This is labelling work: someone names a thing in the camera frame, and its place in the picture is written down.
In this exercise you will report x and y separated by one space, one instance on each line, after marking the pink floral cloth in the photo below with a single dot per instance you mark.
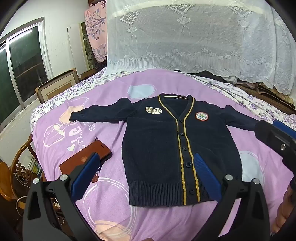
94 27

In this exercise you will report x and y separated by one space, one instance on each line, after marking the person's right hand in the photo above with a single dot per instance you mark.
285 208

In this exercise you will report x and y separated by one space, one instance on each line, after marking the brown striped blanket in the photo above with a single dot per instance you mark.
272 95

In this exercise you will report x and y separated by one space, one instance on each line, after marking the white lace cover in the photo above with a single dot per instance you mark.
185 34

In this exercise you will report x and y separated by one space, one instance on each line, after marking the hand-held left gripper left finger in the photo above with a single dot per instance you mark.
85 176

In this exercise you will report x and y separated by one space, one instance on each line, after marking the wooden picture frame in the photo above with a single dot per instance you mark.
55 85

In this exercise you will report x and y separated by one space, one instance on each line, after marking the dark cloth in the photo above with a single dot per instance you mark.
212 76

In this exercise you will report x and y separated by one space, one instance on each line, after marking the floral bed sheet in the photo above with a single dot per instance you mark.
259 104

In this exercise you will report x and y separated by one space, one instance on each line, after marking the dark green panel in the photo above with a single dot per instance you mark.
86 51

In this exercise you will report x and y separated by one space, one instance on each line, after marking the brown leather phone case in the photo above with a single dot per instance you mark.
78 160

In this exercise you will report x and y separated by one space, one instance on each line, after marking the navy knit cardigan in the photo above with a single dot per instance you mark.
157 150

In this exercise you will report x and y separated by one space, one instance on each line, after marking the white board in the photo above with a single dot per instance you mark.
75 46

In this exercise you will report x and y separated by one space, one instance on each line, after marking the wooden chair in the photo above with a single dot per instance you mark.
16 166

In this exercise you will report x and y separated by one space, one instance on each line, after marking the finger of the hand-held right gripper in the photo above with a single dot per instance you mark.
270 134

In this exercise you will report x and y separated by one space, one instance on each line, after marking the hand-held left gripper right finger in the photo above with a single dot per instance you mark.
205 176

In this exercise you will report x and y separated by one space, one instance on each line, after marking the purple printed blanket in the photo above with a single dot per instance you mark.
161 220

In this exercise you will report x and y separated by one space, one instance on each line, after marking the sliding glass window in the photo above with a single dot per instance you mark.
23 69

